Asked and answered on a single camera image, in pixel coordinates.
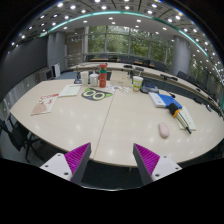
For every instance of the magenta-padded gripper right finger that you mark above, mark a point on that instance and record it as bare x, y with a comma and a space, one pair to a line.
163, 166

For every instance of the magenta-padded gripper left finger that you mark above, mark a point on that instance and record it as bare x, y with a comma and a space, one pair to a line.
56, 165

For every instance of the pink computer mouse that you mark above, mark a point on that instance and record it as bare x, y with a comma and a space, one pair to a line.
163, 130

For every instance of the black green cat-face mouse pad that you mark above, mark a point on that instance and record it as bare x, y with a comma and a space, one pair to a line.
96, 94

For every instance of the black office chair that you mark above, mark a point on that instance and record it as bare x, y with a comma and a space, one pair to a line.
15, 133

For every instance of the red and white brochure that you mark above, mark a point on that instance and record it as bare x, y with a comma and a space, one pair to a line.
43, 105

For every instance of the blue and white book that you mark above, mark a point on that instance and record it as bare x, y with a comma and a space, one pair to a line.
166, 99

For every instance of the white printed paper sheet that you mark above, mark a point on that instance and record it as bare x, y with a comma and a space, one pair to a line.
70, 90

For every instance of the black desk microphone console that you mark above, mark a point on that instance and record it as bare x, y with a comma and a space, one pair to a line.
149, 88
78, 80

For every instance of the green and white paper cup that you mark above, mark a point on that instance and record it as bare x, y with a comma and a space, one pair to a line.
137, 84

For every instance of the colourful sticker sheet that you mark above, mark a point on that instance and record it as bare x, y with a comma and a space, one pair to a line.
118, 89

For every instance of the grey floor cabinet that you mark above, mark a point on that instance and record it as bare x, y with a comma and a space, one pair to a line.
45, 75

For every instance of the white lidded ceramic mug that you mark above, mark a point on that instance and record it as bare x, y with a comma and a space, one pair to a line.
94, 80

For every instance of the white standing panel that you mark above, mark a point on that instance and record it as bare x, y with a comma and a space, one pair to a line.
56, 70

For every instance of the white cardboard box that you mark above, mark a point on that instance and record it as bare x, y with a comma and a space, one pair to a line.
120, 80

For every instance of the red bottle with green band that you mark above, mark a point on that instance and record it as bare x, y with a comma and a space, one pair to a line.
103, 78

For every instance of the group of dark office chairs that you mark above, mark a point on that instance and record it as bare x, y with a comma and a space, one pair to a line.
160, 66

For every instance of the group of ceiling lights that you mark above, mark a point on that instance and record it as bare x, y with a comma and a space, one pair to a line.
110, 18

